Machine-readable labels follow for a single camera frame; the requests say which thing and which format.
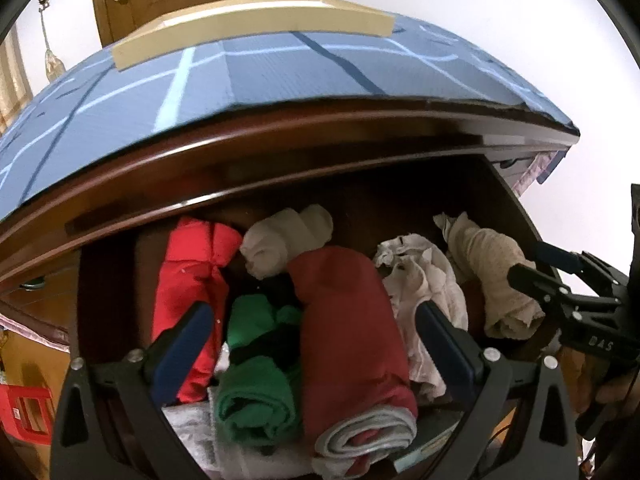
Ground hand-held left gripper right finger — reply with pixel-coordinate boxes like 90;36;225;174
415;300;583;480

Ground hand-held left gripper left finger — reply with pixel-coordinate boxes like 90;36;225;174
50;301;216;480

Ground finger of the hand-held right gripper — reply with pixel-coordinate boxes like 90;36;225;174
506;261;621;323
532;241;626;288

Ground bright red underwear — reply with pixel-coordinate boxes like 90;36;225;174
151;217;244;405

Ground green underwear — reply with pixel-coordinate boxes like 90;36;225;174
215;294;305;448

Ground white printed underwear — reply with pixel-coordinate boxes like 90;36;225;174
162;385;321;480

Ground dark red underwear grey waistband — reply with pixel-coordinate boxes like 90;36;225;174
287;246;420;478

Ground dark wooden drawer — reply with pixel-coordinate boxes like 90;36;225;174
75;152;566;480

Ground person's right hand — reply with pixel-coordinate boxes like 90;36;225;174
570;347;640;417

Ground red plastic stool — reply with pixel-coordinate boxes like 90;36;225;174
0;385;56;443

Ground blue plaid cloth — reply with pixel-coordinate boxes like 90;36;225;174
0;12;581;223

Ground glass bottle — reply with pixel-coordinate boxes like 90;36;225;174
37;0;66;81

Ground beige patterned curtain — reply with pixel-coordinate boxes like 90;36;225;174
0;25;33;136

